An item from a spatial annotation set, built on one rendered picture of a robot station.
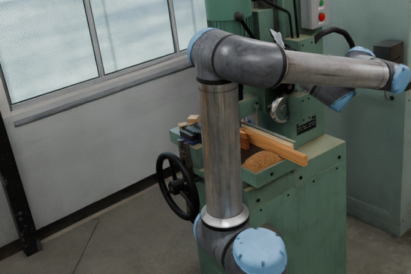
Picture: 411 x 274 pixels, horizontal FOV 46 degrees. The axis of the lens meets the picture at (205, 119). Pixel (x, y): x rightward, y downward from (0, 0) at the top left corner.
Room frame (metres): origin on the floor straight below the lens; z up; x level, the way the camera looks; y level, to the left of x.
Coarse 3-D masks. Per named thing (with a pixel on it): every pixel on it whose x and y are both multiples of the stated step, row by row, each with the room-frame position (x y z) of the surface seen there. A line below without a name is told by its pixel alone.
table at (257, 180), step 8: (200, 120) 2.09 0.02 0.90; (176, 128) 2.03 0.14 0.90; (176, 136) 1.98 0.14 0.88; (240, 152) 1.71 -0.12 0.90; (248, 152) 1.70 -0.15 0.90; (256, 152) 1.69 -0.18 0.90; (288, 160) 1.61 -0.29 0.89; (272, 168) 1.57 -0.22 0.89; (280, 168) 1.59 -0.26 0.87; (288, 168) 1.61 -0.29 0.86; (200, 176) 1.66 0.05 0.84; (248, 176) 1.56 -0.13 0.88; (256, 176) 1.53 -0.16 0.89; (264, 176) 1.55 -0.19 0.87; (272, 176) 1.57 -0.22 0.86; (256, 184) 1.53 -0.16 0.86; (264, 184) 1.55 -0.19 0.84
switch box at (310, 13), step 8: (304, 0) 1.89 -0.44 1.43; (312, 0) 1.86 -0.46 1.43; (328, 0) 1.91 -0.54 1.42; (304, 8) 1.89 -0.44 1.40; (312, 8) 1.86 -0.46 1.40; (328, 8) 1.91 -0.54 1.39; (304, 16) 1.89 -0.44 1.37; (312, 16) 1.86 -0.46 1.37; (328, 16) 1.91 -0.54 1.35; (304, 24) 1.89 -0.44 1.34; (312, 24) 1.86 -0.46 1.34; (320, 24) 1.88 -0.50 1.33
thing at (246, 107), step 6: (246, 96) 1.88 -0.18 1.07; (252, 96) 1.87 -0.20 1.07; (258, 96) 1.87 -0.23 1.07; (240, 102) 1.82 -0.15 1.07; (246, 102) 1.83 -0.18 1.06; (252, 102) 1.85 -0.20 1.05; (258, 102) 1.87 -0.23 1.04; (240, 108) 1.81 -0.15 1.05; (246, 108) 1.83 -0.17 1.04; (252, 108) 1.85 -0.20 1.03; (240, 114) 1.81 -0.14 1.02; (246, 114) 1.83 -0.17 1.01
